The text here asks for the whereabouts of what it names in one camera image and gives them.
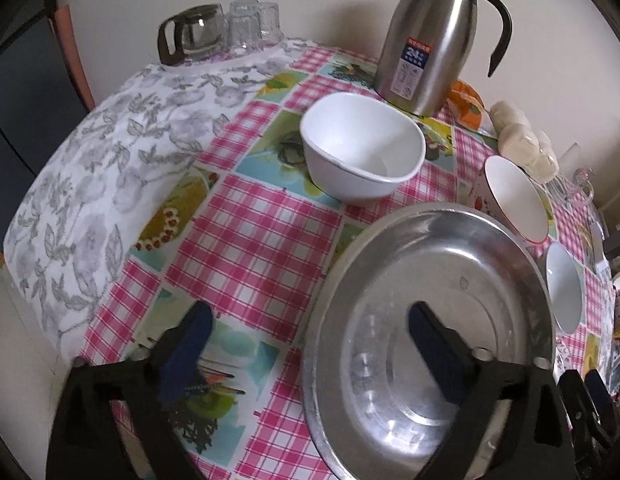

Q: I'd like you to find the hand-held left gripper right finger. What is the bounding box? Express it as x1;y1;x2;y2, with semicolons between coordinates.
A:
409;301;575;480

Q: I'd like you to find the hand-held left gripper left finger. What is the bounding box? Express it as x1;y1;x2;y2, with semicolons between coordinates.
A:
46;301;215;480

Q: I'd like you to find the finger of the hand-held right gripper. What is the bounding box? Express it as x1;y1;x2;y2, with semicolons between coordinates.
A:
584;369;620;431
560;369;608;456

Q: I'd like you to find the stainless steel plate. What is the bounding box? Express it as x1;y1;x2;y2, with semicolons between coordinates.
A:
301;203;558;480

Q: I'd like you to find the floral red-rimmed bowl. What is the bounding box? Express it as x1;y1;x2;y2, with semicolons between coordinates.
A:
472;155;549;245

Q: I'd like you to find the pale round bowl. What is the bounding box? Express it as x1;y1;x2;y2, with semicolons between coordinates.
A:
544;243;586;335

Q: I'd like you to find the pink checkered tablecloth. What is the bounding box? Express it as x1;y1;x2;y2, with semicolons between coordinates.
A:
80;40;618;480

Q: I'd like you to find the white power adapter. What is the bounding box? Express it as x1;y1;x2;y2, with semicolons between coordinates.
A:
588;220;610;272

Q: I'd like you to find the grey floral white cloth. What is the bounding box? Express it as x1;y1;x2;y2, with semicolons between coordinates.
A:
4;40;311;361

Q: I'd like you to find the clear glass mug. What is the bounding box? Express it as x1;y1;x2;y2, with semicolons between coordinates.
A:
550;142;596;207

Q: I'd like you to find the white square bowl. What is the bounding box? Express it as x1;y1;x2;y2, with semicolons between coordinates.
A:
299;91;427;206

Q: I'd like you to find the bag of white steamed buns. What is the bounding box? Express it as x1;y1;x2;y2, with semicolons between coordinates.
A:
490;100;560;183

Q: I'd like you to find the orange snack packet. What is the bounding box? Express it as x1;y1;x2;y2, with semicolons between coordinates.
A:
447;80;486;128

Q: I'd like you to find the dark panel with orange edge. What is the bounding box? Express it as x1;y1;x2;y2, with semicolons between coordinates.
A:
0;0;96;201

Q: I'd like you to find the glass coffee pot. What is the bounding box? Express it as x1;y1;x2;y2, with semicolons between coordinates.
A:
157;4;227;67

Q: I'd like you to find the stainless steel thermos jug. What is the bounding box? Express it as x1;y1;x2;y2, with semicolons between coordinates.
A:
374;0;513;117

